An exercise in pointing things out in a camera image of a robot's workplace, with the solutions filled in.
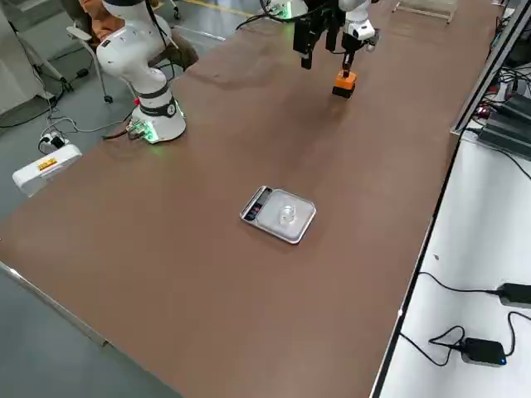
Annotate white control box yellow label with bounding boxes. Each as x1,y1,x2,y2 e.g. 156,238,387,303
11,143,83,198

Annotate black power supply unit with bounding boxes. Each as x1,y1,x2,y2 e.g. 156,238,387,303
476,93,531,161

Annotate black power adapter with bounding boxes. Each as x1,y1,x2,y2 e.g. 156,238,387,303
495,283,531,309

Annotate clear measuring cup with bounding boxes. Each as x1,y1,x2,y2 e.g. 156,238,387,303
278,201,298,226

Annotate aluminium frame post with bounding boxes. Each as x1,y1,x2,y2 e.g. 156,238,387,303
450,0,531,138

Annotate white wire rack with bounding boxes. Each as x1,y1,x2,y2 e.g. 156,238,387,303
389,0,457,26

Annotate black adapter with blue light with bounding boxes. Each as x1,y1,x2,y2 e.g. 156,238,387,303
460,337,508,368

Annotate green circuit board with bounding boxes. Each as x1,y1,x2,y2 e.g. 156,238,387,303
126,119,153,141

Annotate white cabinet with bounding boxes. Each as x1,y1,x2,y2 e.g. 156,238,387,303
0,0,57,118

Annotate person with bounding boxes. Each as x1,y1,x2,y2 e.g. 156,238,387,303
61,0,200,71

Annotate white electronic scale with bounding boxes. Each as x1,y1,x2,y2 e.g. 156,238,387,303
239,185,318,246

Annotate white power strip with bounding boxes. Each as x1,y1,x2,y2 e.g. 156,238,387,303
37,130,71,153

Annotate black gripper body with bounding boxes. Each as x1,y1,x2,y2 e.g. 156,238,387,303
304,0,346,22
340,32,361,55

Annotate grey chair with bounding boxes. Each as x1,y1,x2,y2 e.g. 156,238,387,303
66,22,115,104

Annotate black adapter cable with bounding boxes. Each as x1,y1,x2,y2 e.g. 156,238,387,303
417,271,501,295

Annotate orange button box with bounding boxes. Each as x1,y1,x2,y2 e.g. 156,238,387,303
334,69,358,90

